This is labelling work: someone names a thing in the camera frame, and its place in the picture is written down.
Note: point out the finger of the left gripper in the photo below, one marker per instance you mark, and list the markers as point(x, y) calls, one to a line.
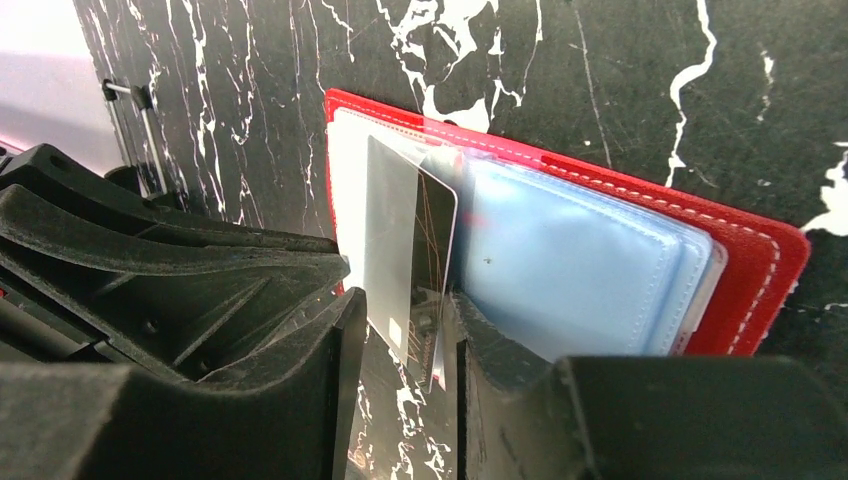
point(180, 311)
point(112, 203)

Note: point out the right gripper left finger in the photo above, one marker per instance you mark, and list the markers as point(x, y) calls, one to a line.
point(284, 412)

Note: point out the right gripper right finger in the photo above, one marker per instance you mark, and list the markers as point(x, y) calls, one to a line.
point(607, 417)

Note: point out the red card holder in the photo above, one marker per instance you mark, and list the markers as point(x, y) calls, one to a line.
point(570, 258)

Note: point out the black credit card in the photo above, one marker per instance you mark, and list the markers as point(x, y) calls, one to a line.
point(409, 227)

